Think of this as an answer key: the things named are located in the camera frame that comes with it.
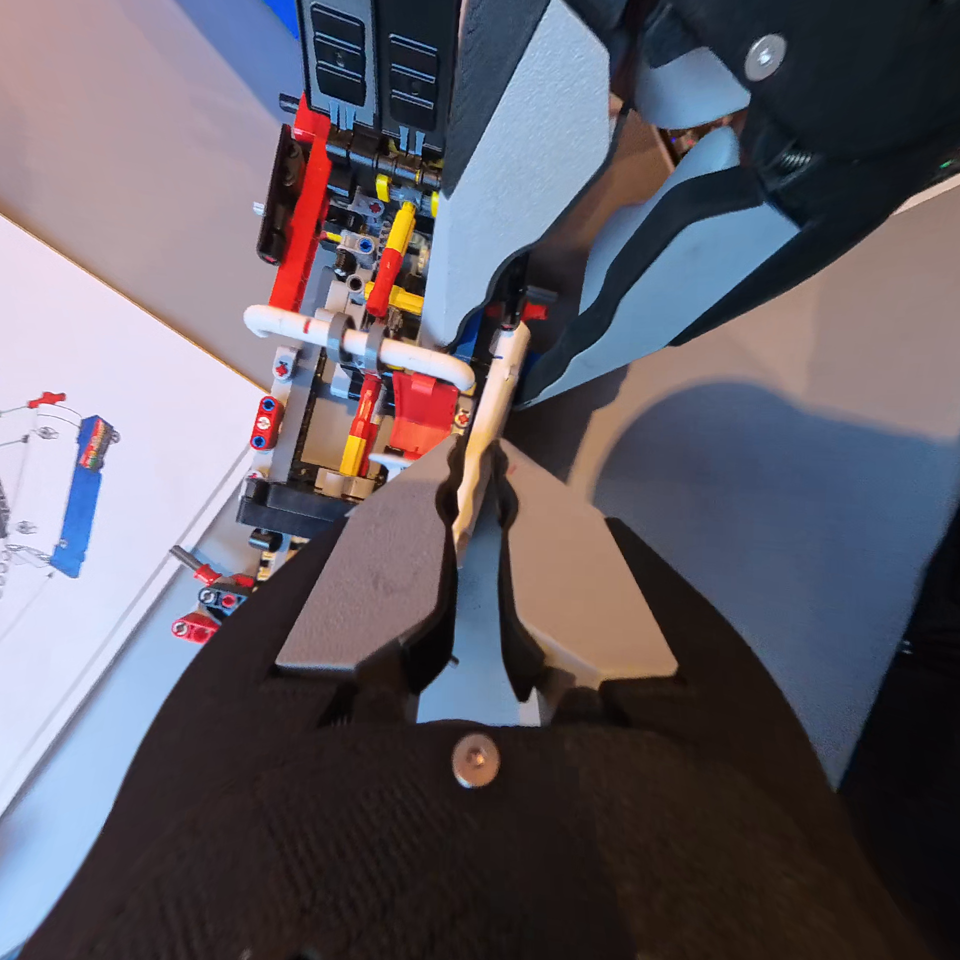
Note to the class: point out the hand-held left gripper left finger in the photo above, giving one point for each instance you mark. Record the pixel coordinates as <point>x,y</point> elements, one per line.
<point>367,585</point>

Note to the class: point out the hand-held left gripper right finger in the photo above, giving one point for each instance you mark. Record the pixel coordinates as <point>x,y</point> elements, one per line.
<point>592,592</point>

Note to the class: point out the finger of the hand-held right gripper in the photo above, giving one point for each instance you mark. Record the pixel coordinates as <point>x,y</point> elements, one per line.
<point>697,270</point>
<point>525,150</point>

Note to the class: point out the white blue brick panel assembly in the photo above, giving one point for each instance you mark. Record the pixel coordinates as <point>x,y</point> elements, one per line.
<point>499,382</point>

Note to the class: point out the toy brick vehicle model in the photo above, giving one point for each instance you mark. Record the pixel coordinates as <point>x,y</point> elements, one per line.
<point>307,225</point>

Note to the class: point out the grey desk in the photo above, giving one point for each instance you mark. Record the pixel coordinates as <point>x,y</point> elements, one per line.
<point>750,465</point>

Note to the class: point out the person's right hand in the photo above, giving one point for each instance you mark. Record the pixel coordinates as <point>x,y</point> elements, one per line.
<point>690,90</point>

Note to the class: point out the blue plastic bin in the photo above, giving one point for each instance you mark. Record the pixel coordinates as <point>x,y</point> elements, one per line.
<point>285,15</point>

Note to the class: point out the open instruction booklet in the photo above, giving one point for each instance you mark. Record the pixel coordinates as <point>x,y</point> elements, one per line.
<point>150,360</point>

